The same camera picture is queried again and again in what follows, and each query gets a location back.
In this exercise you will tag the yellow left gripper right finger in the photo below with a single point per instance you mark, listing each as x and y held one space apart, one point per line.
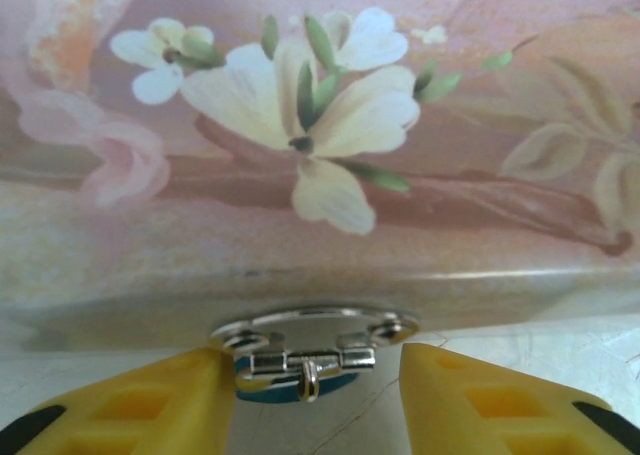
490 405

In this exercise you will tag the pink floral tin box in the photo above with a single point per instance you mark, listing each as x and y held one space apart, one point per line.
320 185

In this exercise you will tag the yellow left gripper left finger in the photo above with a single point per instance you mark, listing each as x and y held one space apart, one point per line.
150 405

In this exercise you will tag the silver metal hasp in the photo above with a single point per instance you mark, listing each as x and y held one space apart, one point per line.
315 327

